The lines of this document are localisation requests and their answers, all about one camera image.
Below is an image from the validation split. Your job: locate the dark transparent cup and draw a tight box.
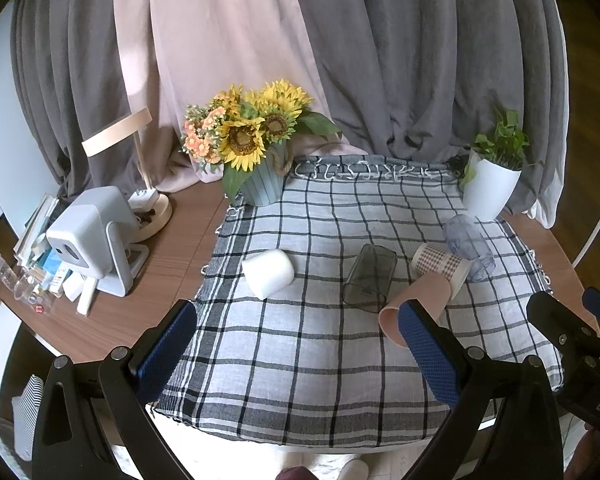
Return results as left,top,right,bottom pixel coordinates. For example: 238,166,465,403
342,244,398,313

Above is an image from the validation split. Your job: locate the pink cup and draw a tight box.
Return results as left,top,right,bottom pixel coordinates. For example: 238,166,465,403
377,271,453,349

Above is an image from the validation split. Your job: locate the clear bluish plastic cup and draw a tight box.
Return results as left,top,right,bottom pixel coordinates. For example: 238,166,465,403
443,214,495,282

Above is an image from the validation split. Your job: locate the brown checkered paper cup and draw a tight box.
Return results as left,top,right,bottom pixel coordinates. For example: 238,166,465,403
412,243,471,299

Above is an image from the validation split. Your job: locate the white cup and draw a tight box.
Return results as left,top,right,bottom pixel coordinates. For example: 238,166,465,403
242,248,294,300

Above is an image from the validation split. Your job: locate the white floor lamp pole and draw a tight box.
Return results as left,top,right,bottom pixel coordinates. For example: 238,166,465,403
570,169,600,270

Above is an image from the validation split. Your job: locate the clear glass with red print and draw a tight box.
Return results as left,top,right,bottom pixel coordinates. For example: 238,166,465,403
14,271,54,314

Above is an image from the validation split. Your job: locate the green plant in white pot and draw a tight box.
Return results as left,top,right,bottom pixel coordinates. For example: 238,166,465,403
460,108,530,222

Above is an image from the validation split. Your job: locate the books and small items pile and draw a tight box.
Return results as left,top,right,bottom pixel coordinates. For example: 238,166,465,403
14,193,88,315

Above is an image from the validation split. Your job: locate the white projector on stand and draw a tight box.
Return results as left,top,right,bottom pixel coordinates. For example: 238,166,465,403
46,186,149,297

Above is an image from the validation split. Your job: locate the checkered grey white tablecloth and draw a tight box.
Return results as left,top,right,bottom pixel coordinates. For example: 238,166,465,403
151,154,566,450

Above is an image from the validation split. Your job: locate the grey curtain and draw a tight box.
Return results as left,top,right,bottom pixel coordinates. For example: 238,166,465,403
12,0,568,226

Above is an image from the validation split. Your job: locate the sunflower bouquet in blue pot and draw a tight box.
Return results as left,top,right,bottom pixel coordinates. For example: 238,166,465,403
181,79,341,207

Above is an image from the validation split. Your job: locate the pink curtain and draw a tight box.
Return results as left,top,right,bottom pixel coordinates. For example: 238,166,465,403
112,0,366,195

